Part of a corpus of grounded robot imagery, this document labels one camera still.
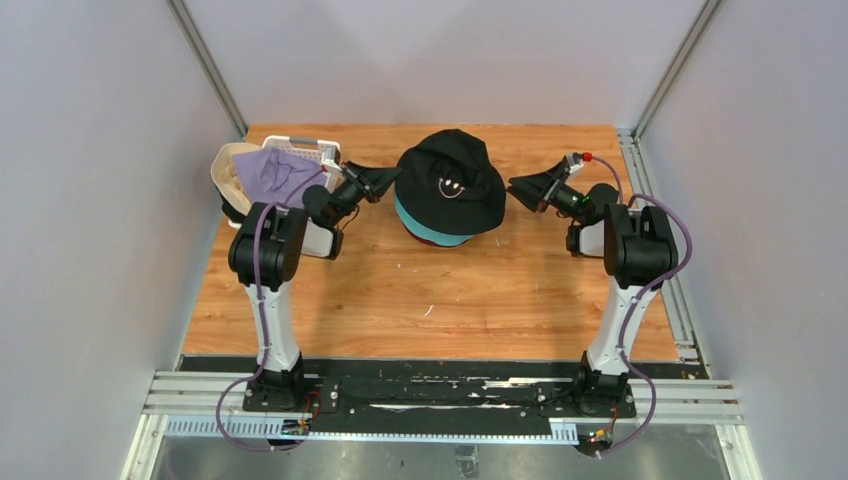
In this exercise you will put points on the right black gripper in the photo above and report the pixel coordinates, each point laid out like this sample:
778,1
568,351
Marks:
539,190

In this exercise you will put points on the maroon bucket hat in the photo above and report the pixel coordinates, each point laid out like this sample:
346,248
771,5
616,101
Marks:
440,245

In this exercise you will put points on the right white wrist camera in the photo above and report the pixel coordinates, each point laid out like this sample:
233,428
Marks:
574,162

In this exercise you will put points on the white perforated plastic basket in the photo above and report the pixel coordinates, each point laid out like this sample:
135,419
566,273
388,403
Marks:
305,148

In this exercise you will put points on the white slotted cable duct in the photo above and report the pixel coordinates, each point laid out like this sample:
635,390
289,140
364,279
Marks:
558,433

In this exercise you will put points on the beige bucket hat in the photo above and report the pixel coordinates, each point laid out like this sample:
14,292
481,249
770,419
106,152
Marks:
449,185

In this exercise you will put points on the teal bucket hat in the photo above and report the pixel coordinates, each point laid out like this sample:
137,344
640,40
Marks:
417,229

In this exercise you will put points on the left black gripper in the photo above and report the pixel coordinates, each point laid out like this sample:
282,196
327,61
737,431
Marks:
370,184

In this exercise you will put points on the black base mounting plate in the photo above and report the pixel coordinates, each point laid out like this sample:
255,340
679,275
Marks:
380,395

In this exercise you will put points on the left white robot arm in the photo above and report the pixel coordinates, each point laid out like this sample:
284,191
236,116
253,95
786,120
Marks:
265,256

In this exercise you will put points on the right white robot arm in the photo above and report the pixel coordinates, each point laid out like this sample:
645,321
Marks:
639,253

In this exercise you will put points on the cream straw-coloured bucket hat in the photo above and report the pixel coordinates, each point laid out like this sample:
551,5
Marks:
235,203

